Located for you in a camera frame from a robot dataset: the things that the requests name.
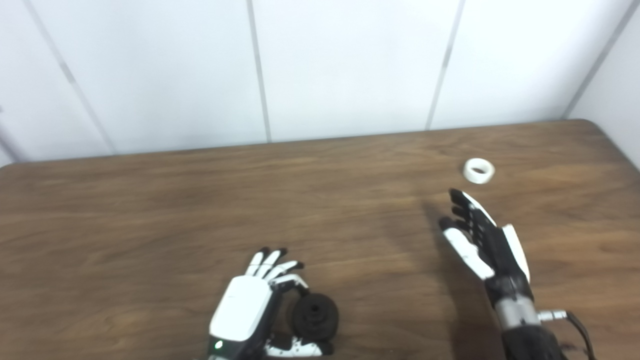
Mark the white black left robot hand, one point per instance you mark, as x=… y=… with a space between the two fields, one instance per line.
x=240 y=310

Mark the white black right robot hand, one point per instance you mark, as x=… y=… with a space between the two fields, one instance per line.
x=492 y=245

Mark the round black plastic part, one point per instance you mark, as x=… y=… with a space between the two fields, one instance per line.
x=317 y=320

